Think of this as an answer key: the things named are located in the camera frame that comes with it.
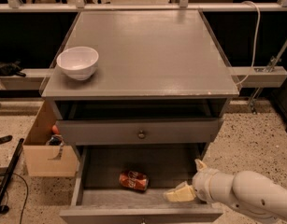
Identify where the grey wooden drawer cabinet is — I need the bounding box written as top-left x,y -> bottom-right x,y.
39,9 -> 240,161

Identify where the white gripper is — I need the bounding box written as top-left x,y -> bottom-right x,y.
164,159 -> 235,204

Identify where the black cable on floor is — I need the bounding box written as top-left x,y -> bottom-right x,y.
0,172 -> 30,224

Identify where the white cable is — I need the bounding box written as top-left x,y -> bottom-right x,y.
235,0 -> 262,86

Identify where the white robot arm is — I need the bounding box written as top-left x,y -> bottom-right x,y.
164,159 -> 287,224

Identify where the closed grey top drawer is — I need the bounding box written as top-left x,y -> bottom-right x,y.
56,119 -> 223,146

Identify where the black bag on ledge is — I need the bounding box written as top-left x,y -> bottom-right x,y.
0,61 -> 26,77

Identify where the red coke can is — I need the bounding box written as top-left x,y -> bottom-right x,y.
119,171 -> 149,191

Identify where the round brass drawer knob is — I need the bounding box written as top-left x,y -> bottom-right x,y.
137,131 -> 146,139

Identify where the cardboard box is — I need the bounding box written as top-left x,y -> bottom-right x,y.
23,102 -> 79,177

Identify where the white ceramic bowl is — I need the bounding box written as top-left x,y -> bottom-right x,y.
56,47 -> 99,80

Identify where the open grey middle drawer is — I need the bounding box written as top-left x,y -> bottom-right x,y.
60,144 -> 222,224

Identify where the orange ball in box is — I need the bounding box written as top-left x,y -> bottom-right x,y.
51,125 -> 60,134

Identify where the black pole on floor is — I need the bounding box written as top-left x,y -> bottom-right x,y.
0,138 -> 24,214

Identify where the black flat tool on floor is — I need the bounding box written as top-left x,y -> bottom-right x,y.
0,135 -> 12,145

